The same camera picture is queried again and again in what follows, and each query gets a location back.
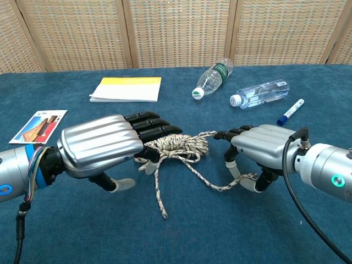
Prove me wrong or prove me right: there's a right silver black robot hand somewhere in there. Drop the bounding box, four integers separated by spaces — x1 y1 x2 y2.
213 124 303 193

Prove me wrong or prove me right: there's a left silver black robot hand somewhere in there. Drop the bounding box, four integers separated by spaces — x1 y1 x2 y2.
56 111 184 193

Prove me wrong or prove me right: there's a beige speckled rope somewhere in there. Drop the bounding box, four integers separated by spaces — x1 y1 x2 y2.
134 130 261 220

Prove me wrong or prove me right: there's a white marker with blue cap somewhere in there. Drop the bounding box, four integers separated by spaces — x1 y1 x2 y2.
276 98 305 127

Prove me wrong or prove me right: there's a clear bottle with blue label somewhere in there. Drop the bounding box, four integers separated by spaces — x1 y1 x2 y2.
229 79 290 109

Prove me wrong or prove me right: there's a yellow and white notebook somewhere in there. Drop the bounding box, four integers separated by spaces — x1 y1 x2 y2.
89 76 162 103

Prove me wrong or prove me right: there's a colourful picture postcard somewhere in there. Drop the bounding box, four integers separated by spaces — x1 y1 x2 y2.
8 109 68 145

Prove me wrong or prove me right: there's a clear bottle with green label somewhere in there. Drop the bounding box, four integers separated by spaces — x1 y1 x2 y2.
191 57 234 101

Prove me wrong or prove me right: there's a woven bamboo screen panel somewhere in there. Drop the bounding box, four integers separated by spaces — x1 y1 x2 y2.
229 0 346 67
16 0 133 72
327 16 352 65
0 0 47 74
122 0 239 69

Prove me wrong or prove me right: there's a blue felt table mat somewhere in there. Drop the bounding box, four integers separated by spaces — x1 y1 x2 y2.
0 63 352 264

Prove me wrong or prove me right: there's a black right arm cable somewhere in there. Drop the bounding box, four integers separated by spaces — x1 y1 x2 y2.
282 126 352 264

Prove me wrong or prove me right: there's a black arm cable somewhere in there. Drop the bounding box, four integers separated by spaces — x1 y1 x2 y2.
282 126 352 264
13 202 30 264

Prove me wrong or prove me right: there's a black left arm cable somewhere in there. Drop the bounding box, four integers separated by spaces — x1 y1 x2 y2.
13 202 30 264

